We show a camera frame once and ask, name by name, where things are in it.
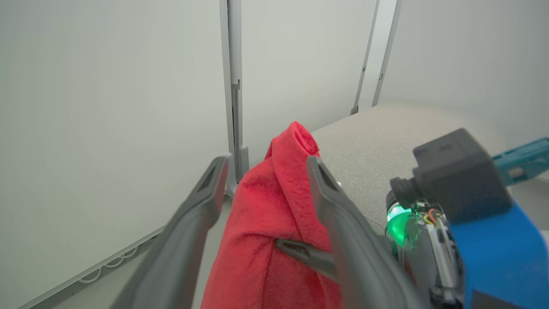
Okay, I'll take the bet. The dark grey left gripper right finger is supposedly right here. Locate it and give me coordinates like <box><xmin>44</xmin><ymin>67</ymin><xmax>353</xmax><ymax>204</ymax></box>
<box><xmin>306</xmin><ymin>155</ymin><xmax>426</xmax><ymax>309</ymax></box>

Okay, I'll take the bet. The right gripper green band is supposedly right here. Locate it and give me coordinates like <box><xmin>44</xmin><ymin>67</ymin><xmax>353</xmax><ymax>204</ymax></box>
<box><xmin>274</xmin><ymin>189</ymin><xmax>466</xmax><ymax>309</ymax></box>

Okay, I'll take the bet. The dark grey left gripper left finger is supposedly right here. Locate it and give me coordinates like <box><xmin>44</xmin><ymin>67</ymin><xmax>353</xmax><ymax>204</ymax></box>
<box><xmin>111</xmin><ymin>156</ymin><xmax>229</xmax><ymax>309</ymax></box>

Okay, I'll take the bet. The red cloth garment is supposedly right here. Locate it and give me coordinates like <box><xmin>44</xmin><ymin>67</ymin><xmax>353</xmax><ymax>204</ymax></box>
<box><xmin>201</xmin><ymin>121</ymin><xmax>344</xmax><ymax>309</ymax></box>

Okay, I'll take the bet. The grey fabric sofa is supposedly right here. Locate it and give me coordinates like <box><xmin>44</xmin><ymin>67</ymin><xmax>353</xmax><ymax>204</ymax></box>
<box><xmin>311</xmin><ymin>101</ymin><xmax>549</xmax><ymax>234</ymax></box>

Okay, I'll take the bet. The thin grey metal pole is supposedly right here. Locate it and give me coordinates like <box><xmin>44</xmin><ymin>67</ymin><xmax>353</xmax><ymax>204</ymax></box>
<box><xmin>371</xmin><ymin>0</ymin><xmax>404</xmax><ymax>107</ymax></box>
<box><xmin>350</xmin><ymin>0</ymin><xmax>381</xmax><ymax>115</ymax></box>

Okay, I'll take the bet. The white floor cable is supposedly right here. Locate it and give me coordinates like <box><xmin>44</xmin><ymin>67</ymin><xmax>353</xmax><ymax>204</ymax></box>
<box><xmin>78</xmin><ymin>245</ymin><xmax>139</xmax><ymax>284</ymax></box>

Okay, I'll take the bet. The dark grey wrist camera box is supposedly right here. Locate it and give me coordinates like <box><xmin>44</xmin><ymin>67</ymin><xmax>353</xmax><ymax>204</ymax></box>
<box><xmin>389</xmin><ymin>128</ymin><xmax>514</xmax><ymax>224</ymax></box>

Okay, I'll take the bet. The blue camera mount bracket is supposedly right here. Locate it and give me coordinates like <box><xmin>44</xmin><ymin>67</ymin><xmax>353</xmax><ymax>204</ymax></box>
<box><xmin>448</xmin><ymin>202</ymin><xmax>549</xmax><ymax>309</ymax></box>

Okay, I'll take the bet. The teal cable connector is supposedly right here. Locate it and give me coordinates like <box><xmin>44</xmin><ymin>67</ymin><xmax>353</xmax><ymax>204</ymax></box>
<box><xmin>492</xmin><ymin>137</ymin><xmax>549</xmax><ymax>186</ymax></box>

